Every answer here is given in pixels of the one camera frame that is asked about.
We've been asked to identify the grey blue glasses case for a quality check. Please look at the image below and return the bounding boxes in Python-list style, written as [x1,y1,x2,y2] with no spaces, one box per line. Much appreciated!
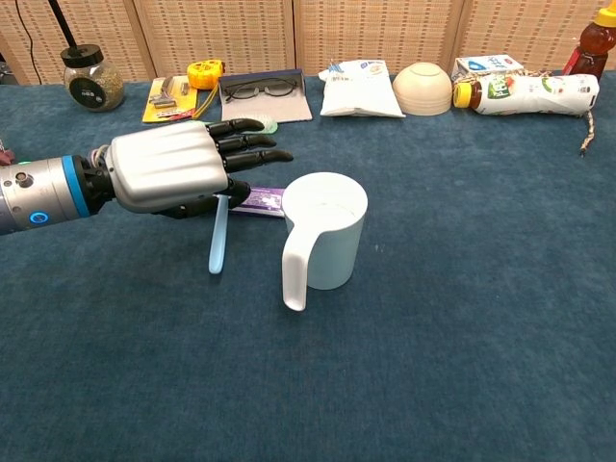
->
[218,68,314,122]

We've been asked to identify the white drink bottle yellow cap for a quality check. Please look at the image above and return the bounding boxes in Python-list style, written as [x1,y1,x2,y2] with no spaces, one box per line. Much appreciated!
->
[452,73,601,117]

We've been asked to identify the purple white toothpaste tube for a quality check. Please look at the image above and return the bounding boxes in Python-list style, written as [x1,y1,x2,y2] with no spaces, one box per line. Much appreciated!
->
[225,185,290,220]

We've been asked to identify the razor on yellow card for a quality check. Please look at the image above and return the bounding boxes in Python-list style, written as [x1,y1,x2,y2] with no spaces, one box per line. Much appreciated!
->
[141,74,201,124]

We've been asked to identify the black round eyeglasses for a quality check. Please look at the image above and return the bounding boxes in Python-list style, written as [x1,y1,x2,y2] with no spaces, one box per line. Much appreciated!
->
[224,78,298,103]

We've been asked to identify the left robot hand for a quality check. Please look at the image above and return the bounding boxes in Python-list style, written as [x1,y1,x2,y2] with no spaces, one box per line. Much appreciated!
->
[103,117,295,221]

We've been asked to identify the white blue milk carton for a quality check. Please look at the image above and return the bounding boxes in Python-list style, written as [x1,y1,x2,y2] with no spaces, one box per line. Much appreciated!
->
[450,53,525,83]

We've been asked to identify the white powder bag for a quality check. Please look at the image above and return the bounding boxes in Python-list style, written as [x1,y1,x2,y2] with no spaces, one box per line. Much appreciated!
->
[319,59,406,118]

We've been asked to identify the thin black floor cable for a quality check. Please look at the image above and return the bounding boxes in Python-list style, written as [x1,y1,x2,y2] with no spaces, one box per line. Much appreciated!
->
[16,0,43,86]

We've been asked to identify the honey bottle yellow cap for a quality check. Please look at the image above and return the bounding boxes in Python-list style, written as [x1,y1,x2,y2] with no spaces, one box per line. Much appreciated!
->
[561,0,616,83]

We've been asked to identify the black stand pole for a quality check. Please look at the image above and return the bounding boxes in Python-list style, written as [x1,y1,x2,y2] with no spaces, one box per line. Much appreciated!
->
[46,0,81,52]

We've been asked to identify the bamboo folding screen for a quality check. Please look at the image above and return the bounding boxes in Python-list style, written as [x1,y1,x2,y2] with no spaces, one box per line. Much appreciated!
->
[0,0,616,86]

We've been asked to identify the white cup with handle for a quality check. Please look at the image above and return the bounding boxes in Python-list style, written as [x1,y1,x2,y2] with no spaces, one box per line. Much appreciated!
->
[281,171,370,313]

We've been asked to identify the glass jar black lid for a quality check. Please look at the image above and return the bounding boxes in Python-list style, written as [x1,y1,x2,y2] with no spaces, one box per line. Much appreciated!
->
[60,43,125,113]

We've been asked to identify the blue carpet table mat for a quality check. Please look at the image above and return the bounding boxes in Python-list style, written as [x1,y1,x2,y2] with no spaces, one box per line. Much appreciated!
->
[0,71,616,462]

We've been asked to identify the yellow tape measure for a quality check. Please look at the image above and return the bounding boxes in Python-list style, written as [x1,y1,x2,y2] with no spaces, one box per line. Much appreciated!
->
[186,58,227,120]

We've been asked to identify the light blue toothbrush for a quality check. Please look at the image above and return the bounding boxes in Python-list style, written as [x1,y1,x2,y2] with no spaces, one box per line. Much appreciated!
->
[207,192,230,275]

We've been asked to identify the beige bowl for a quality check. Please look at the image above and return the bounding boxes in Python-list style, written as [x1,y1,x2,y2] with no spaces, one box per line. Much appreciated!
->
[392,62,454,116]

